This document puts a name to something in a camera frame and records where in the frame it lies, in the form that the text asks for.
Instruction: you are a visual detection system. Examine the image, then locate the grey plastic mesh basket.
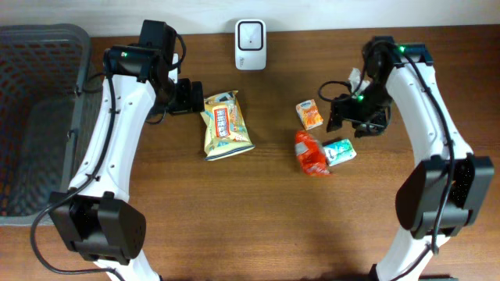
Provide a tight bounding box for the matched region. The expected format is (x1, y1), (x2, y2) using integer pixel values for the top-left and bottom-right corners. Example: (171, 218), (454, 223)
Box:
(1, 24), (102, 226)

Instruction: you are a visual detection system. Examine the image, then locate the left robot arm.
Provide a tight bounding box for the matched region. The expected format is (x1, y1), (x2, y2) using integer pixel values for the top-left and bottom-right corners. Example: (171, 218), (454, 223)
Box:
(30, 20), (204, 280)

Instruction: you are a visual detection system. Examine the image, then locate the white barcode scanner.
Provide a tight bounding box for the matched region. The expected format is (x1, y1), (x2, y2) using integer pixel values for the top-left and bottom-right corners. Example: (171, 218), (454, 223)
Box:
(234, 19), (267, 71)

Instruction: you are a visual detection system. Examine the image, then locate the teal tissue pack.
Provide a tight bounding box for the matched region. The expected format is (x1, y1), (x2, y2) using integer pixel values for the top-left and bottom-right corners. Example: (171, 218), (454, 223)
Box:
(323, 139), (357, 166)

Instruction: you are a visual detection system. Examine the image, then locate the red snack bag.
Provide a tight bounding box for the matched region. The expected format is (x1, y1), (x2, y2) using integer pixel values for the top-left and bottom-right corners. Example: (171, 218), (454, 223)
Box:
(295, 130), (330, 176)

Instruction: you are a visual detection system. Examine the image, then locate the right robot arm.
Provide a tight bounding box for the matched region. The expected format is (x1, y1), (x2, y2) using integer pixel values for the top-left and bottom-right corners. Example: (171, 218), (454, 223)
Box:
(327, 36), (495, 280)

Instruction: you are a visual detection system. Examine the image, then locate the cream wet wipes pack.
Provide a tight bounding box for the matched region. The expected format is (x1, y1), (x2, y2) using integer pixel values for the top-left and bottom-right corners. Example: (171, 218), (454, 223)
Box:
(201, 91), (255, 161)

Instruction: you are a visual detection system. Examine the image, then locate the orange tissue pack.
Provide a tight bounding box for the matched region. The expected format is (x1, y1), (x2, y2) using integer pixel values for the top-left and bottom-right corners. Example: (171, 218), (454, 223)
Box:
(295, 99), (323, 130)

